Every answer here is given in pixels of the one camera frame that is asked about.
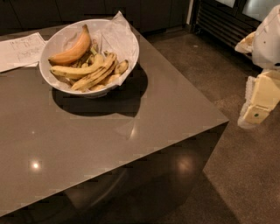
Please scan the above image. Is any printed paper sheet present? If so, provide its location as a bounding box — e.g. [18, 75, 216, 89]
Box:
[0, 32, 46, 73]

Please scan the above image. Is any small banana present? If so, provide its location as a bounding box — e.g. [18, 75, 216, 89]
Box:
[100, 73, 121, 86]
[114, 59, 129, 74]
[89, 84, 106, 91]

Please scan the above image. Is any small banana at bottom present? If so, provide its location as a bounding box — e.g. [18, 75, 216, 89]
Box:
[89, 84, 106, 91]

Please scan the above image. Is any long yellow banana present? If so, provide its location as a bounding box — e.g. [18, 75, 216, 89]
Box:
[50, 53, 104, 78]

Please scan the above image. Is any small banana at right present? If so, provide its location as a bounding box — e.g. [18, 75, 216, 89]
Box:
[114, 59, 129, 74]

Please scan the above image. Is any large orange-yellow banana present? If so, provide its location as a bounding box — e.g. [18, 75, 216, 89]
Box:
[48, 24, 91, 65]

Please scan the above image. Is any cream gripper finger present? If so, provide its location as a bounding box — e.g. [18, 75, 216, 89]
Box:
[237, 70, 280, 129]
[234, 31, 256, 54]

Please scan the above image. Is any spotted yellow banana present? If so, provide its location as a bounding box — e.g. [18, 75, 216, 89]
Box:
[71, 52, 117, 91]

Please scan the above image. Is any white bowl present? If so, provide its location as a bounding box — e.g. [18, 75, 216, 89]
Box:
[39, 18, 139, 98]

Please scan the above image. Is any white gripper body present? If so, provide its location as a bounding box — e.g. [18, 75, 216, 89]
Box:
[252, 5, 280, 70]

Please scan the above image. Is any small banana lower middle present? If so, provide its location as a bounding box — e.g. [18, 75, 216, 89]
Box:
[100, 73, 121, 86]

